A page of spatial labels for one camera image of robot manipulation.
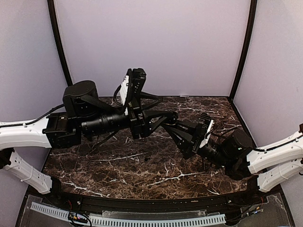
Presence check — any black earbud charging case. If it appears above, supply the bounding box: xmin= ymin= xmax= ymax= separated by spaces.
xmin=164 ymin=117 xmax=178 ymax=126

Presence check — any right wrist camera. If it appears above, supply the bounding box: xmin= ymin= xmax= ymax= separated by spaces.
xmin=199 ymin=113 xmax=214 ymax=148

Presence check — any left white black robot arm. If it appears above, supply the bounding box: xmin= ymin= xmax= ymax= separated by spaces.
xmin=0 ymin=80 xmax=178 ymax=206

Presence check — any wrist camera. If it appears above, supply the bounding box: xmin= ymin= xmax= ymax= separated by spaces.
xmin=113 ymin=68 xmax=146 ymax=107
xmin=199 ymin=113 xmax=214 ymax=148

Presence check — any right black frame post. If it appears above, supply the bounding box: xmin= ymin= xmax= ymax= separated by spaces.
xmin=229 ymin=0 xmax=258 ymax=103

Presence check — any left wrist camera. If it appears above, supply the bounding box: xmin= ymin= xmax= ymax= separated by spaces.
xmin=113 ymin=68 xmax=146 ymax=107

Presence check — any black frame post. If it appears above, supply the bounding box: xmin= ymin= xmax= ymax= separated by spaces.
xmin=229 ymin=0 xmax=258 ymax=103
xmin=47 ymin=0 xmax=73 ymax=87

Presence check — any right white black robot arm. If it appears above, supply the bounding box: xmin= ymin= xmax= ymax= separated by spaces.
xmin=163 ymin=120 xmax=303 ymax=205

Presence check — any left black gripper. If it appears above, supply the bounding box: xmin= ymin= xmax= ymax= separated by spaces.
xmin=80 ymin=91 xmax=174 ymax=139

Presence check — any left black frame post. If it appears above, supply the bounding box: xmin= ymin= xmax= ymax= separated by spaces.
xmin=47 ymin=0 xmax=73 ymax=87

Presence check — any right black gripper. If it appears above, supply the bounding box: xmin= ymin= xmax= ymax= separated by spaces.
xmin=165 ymin=119 xmax=231 ymax=169

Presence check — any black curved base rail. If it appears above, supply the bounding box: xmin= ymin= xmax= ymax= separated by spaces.
xmin=26 ymin=186 xmax=267 ymax=213

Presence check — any white slotted cable duct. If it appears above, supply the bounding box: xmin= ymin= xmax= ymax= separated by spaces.
xmin=30 ymin=202 xmax=226 ymax=227

